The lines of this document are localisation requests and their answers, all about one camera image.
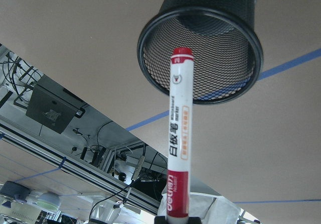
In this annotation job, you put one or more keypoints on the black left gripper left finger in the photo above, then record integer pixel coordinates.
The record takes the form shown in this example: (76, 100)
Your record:
(160, 220)

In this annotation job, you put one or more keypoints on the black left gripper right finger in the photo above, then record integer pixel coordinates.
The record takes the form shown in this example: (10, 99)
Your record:
(194, 220)

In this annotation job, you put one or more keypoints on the red whiteboard marker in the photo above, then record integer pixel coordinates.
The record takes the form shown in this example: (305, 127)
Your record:
(180, 135)

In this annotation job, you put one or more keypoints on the black power box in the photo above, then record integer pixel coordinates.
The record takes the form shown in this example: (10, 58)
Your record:
(54, 106)

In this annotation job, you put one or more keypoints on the black mesh pen cup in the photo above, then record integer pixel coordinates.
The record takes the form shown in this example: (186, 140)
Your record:
(220, 33)

